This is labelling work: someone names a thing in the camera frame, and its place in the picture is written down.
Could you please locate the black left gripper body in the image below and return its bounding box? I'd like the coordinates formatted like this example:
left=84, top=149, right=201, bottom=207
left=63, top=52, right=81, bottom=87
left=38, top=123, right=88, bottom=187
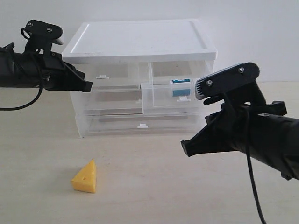
left=14, top=52, right=70, bottom=91

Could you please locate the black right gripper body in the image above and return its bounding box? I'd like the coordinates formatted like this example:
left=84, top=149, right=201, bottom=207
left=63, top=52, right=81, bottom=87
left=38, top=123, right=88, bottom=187
left=205, top=101, right=287, bottom=152

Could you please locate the white teal medicine bottle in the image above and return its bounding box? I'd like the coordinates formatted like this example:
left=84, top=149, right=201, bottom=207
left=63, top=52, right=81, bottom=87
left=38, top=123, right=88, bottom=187
left=170, top=78, right=194, bottom=97

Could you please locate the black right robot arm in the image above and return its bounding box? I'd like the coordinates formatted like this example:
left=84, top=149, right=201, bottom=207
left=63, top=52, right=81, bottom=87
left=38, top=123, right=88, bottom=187
left=181, top=101, right=299, bottom=180

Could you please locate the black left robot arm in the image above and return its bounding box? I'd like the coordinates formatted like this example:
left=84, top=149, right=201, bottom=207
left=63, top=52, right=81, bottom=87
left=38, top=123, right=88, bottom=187
left=0, top=43, right=93, bottom=92

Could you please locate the clear middle wide drawer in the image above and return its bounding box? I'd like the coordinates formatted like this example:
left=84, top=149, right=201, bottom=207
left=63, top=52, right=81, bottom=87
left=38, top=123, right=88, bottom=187
left=70, top=89, right=200, bottom=115

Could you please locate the clear wide drawer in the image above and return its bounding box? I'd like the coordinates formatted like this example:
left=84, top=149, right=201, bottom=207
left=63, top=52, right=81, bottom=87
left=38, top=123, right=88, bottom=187
left=70, top=89, right=200, bottom=115
left=75, top=114, right=200, bottom=137

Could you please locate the clear bottom wide drawer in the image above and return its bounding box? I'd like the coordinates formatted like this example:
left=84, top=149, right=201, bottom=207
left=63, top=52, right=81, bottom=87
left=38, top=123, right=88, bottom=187
left=75, top=114, right=200, bottom=137

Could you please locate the white plastic drawer cabinet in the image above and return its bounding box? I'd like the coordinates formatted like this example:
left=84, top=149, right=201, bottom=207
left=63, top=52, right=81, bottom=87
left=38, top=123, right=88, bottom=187
left=62, top=19, right=217, bottom=124

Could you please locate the yellow toy cheese wedge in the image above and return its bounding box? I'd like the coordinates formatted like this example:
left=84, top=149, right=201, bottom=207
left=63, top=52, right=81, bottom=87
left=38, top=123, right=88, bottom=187
left=71, top=159, right=96, bottom=193

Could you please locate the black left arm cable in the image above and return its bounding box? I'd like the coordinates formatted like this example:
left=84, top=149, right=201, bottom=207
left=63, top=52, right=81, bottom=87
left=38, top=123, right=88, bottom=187
left=0, top=28, right=51, bottom=111

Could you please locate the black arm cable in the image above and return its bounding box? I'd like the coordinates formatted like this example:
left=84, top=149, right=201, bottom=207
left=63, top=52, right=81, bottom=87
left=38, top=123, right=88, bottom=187
left=223, top=92, right=268, bottom=224
left=0, top=28, right=51, bottom=111

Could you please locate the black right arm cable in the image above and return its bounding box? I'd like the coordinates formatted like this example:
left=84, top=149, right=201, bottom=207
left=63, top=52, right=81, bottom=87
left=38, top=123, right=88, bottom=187
left=223, top=92, right=268, bottom=224

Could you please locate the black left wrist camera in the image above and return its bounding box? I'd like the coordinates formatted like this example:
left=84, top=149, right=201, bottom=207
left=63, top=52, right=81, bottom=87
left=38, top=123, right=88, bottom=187
left=21, top=20, right=63, bottom=56

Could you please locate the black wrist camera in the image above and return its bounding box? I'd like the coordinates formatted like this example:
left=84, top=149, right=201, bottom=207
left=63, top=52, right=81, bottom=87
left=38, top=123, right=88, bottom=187
left=195, top=62, right=266, bottom=105
left=21, top=20, right=63, bottom=56

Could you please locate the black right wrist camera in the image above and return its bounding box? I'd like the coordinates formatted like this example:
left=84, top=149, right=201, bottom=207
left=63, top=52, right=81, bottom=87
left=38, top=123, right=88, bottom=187
left=195, top=62, right=266, bottom=105

